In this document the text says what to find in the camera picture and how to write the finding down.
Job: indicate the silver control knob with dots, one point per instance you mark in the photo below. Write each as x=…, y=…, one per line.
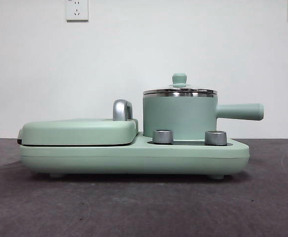
x=215, y=137
x=162, y=136

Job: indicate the glass pot lid green knob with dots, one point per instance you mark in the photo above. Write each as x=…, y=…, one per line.
x=180, y=79

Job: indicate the white wall socket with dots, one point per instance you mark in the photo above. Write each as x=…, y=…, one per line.
x=76, y=10

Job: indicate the mint green breakfast maker appliance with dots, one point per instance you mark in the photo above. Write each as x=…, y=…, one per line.
x=134, y=158

